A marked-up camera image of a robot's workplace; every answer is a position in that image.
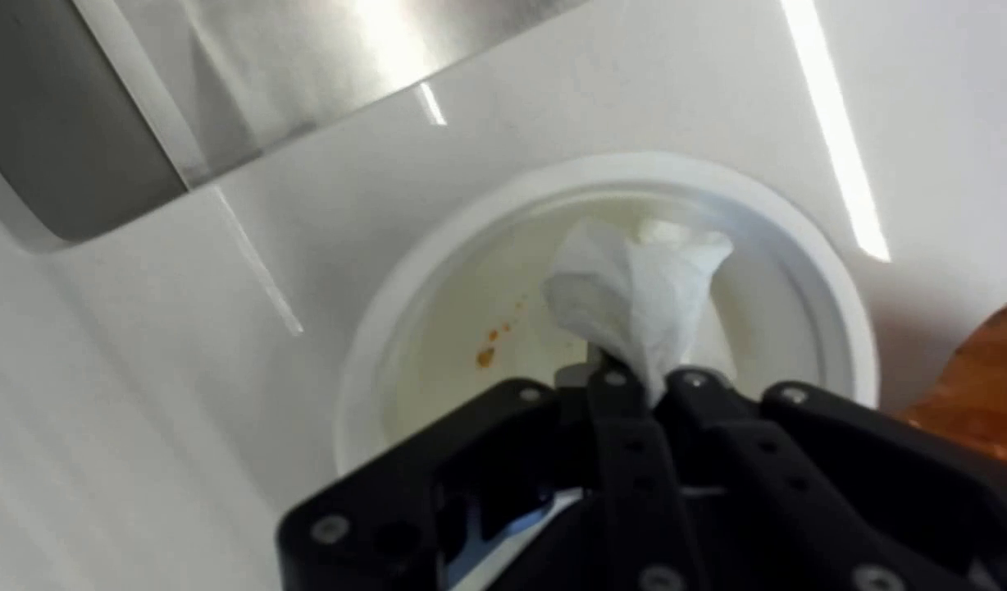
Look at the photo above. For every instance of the white bowl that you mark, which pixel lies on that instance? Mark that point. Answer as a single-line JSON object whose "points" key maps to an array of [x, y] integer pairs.
{"points": [[436, 317]]}

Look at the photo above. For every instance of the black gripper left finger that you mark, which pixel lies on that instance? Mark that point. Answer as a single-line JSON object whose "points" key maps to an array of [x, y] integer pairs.
{"points": [[621, 493]]}

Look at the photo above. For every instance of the white tissue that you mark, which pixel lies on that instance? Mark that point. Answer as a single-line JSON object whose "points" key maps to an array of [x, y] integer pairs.
{"points": [[643, 297]]}

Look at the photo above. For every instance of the stainless steel sink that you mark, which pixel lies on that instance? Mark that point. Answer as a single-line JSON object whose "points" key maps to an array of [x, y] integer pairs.
{"points": [[249, 67]]}

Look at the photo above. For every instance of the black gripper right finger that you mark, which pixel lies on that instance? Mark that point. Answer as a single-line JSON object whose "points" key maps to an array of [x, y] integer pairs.
{"points": [[829, 493]]}

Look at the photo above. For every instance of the orange chip bag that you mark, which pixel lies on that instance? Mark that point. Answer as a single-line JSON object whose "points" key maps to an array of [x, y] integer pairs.
{"points": [[980, 396]]}

